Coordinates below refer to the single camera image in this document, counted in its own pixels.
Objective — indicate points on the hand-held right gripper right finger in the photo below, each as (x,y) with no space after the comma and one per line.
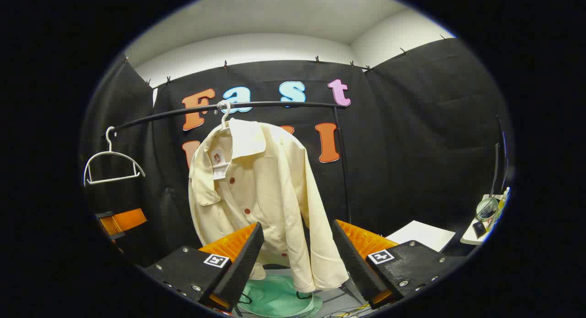
(355,263)

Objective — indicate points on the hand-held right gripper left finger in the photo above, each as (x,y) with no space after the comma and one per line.
(247,258)

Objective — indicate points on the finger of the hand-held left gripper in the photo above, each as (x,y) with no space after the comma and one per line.
(126,219)

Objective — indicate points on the green laundry hamper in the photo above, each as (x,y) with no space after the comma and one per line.
(274,299)

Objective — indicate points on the cream button jacket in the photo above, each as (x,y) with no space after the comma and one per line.
(270,180)

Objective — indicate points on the white plastic clothes hanger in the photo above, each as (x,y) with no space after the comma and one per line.
(225,121)
(110,146)

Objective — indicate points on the black metal clothes rack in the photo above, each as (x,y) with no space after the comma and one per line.
(274,104)

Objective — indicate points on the white flat board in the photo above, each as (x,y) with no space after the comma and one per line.
(425,235)

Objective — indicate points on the white side table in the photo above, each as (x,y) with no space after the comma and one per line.
(471,238)

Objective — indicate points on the black backdrop cloth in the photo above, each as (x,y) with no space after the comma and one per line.
(412,148)

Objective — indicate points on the black phone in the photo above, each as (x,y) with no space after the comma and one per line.
(479,228)

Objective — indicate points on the round magnifier lamp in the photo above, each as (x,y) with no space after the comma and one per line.
(486,209)

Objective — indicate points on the small bottle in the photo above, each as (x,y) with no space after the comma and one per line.
(504,198)

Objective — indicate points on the row of small black clips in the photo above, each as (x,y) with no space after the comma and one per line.
(225,64)

